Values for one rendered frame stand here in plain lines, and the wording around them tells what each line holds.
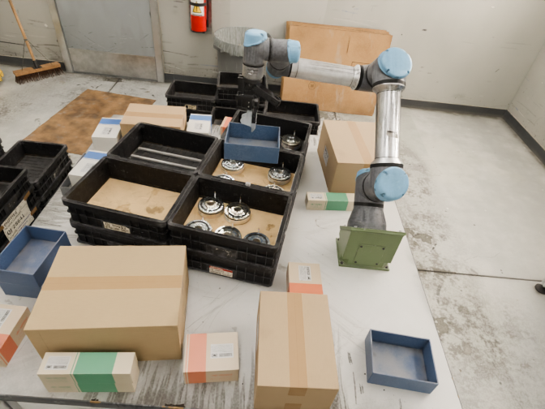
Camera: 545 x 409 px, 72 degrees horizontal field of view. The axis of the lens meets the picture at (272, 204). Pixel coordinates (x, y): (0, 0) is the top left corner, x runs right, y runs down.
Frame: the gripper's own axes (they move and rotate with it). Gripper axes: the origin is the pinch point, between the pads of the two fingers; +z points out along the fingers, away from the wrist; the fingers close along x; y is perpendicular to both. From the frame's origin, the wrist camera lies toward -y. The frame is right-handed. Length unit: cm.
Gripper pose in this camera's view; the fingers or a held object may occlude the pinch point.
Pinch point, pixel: (254, 128)
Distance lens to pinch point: 149.7
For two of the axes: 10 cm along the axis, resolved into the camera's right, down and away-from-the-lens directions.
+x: -0.5, 6.0, -8.0
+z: -1.0, 7.9, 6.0
